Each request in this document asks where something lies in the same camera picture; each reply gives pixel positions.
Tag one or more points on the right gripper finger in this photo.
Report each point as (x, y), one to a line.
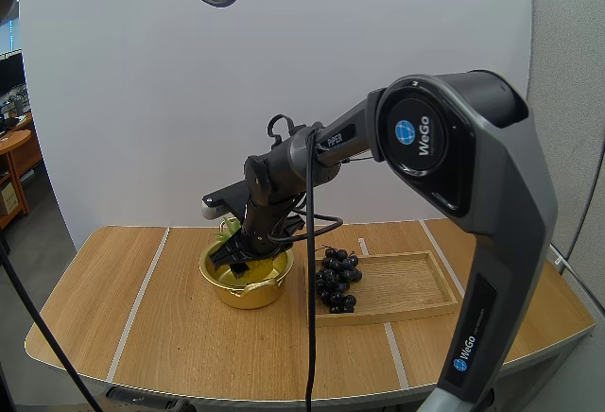
(241, 269)
(227, 253)

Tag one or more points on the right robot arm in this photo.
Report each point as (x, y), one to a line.
(510, 194)

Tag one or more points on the bunch of dark toy grapes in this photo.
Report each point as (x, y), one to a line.
(331, 284)

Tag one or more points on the shallow wooden tray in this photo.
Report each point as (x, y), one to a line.
(402, 289)

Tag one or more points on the wooden desk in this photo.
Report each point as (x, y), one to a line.
(23, 157)

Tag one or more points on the grey partition panel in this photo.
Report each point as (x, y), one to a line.
(567, 53)

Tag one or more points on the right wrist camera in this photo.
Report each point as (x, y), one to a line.
(226, 197)

